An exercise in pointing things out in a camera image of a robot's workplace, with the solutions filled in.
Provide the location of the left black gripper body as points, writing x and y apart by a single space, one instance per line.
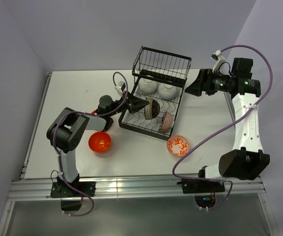
126 105

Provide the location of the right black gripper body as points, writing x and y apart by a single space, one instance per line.
208 75

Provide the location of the brown beige bowl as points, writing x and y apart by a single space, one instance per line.
152 110

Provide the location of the black white patterned bowl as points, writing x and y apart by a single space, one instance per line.
166 122

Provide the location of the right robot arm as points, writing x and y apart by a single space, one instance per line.
247 159

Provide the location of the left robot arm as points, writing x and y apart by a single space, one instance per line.
67 130

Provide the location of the near orange bowl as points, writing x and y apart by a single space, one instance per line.
99 142

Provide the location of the orange white patterned bowl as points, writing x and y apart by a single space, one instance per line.
178 145

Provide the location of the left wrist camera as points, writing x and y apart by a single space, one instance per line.
121 88

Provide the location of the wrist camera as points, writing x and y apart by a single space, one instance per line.
218 58
121 88

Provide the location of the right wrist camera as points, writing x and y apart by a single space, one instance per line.
218 58

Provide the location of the black wire dish rack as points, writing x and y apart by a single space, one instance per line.
163 67

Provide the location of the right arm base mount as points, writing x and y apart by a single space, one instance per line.
200 186

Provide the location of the aluminium mounting rail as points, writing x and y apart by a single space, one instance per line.
105 188

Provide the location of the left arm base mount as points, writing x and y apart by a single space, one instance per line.
71 200

